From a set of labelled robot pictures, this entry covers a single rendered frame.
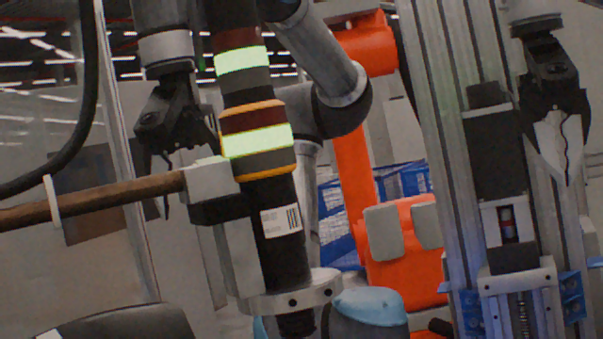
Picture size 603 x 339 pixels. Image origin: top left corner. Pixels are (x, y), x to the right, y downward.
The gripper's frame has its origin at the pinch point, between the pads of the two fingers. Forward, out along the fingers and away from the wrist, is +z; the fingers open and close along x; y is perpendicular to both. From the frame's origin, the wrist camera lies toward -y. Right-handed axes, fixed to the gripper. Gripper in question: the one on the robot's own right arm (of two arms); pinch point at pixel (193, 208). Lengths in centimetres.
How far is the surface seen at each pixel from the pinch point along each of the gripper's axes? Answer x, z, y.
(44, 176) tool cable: -14, -8, -59
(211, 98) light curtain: 161, -48, 505
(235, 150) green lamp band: -24, -7, -52
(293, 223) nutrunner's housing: -26, -2, -51
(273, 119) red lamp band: -27, -9, -52
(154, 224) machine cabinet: 169, 33, 357
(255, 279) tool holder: -24, 1, -53
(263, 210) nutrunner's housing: -25, -3, -52
